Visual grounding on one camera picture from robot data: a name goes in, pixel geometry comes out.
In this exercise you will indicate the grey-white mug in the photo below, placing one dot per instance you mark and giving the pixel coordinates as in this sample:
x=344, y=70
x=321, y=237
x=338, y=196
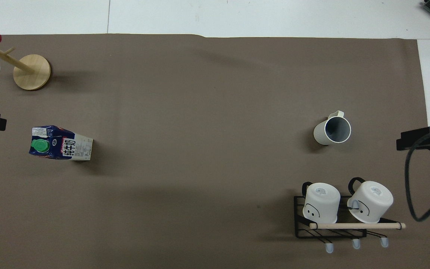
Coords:
x=336, y=130

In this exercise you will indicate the blue and white milk carton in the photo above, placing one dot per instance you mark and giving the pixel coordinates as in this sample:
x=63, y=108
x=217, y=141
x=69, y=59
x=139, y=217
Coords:
x=60, y=144

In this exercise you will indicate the wooden mug tree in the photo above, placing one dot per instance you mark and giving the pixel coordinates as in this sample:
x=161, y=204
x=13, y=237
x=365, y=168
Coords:
x=32, y=73

